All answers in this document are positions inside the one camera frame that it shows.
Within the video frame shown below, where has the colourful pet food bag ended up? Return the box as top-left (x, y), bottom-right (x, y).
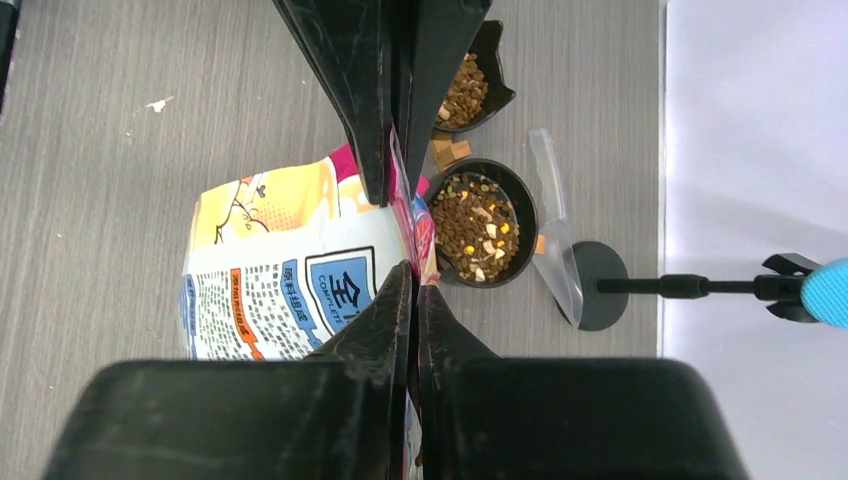
top-left (180, 144), bottom-right (435, 479)

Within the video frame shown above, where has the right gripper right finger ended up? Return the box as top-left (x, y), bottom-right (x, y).
top-left (417, 286), bottom-right (748, 479)

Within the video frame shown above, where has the cat-ear black pet bowl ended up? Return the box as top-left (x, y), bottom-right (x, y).
top-left (429, 20), bottom-right (516, 171)

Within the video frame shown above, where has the round black pet bowl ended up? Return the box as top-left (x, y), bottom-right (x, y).
top-left (425, 158), bottom-right (538, 288)

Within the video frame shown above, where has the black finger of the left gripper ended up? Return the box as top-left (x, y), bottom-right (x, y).
top-left (396, 0), bottom-right (492, 192)
top-left (274, 0), bottom-right (393, 207)

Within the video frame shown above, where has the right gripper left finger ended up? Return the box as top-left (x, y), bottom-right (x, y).
top-left (43, 261), bottom-right (414, 479)

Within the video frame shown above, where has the clear plastic scoop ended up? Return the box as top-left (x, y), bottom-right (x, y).
top-left (527, 128), bottom-right (584, 328)

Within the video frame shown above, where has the blue microphone on stand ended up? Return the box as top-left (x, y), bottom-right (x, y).
top-left (559, 241), bottom-right (847, 332)

